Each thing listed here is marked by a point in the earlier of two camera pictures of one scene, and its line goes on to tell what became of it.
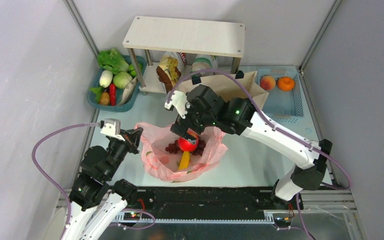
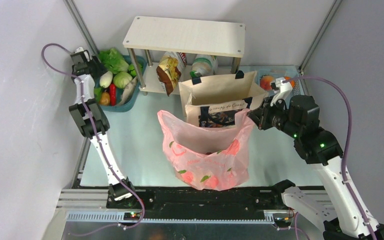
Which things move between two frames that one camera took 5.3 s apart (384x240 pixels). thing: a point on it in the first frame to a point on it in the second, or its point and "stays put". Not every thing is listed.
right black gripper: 185,125 to 263,115
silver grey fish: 128,91 stays put
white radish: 105,78 stays put
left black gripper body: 131,138 to 90,66
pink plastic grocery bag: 154,139 to 208,159
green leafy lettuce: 111,59 stays put
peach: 267,82 stays put
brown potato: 105,99 stays put
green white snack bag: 203,62 stays put
